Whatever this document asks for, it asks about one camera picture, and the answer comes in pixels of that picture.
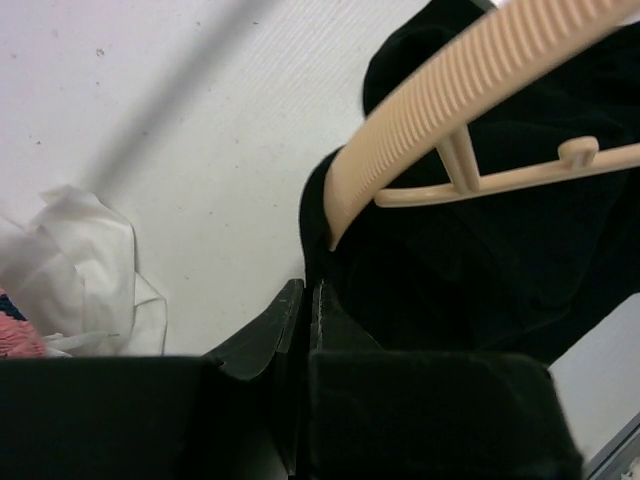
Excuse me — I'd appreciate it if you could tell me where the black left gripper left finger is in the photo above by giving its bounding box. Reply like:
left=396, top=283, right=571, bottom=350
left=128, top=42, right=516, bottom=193
left=204, top=279, right=305, bottom=382

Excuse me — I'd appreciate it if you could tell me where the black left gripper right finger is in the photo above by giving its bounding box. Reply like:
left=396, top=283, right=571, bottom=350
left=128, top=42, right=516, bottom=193
left=310, top=280, right=383, bottom=352

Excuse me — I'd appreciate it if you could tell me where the black t shirt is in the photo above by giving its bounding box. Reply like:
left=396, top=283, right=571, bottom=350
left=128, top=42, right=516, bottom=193
left=299, top=15, right=639, bottom=363

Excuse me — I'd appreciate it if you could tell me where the beige plastic hanger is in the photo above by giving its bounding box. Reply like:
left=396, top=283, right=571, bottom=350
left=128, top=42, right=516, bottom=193
left=324, top=0, right=639, bottom=247

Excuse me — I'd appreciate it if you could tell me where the white garment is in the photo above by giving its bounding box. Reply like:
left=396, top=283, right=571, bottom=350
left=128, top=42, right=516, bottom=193
left=1, top=186, right=168, bottom=357

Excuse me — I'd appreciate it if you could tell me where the pink patterned garment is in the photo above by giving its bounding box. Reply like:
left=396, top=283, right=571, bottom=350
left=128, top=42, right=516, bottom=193
left=0, top=290, right=46, bottom=359

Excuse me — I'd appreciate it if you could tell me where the white metal clothes rack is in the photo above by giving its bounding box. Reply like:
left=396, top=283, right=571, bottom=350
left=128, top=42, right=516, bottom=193
left=82, top=1, right=251, bottom=192

